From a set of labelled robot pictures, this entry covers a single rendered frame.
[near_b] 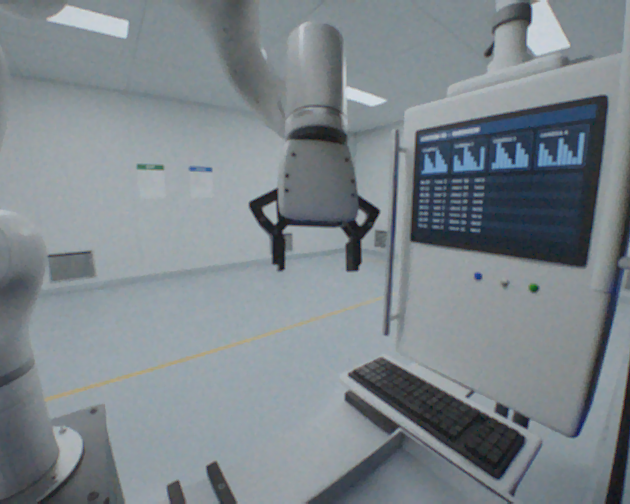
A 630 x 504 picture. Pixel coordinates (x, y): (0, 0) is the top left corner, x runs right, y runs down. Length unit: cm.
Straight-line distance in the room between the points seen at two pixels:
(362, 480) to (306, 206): 41
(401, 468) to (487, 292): 43
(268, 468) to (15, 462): 37
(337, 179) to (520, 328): 56
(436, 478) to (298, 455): 21
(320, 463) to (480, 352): 48
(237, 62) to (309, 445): 61
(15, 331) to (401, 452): 62
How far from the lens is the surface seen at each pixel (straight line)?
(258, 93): 49
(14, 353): 57
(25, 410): 61
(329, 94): 38
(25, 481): 66
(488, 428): 75
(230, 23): 45
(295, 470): 53
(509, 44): 88
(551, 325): 75
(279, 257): 32
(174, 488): 52
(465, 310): 81
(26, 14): 64
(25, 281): 59
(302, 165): 35
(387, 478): 53
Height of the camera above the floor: 129
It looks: 10 degrees down
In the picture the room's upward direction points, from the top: straight up
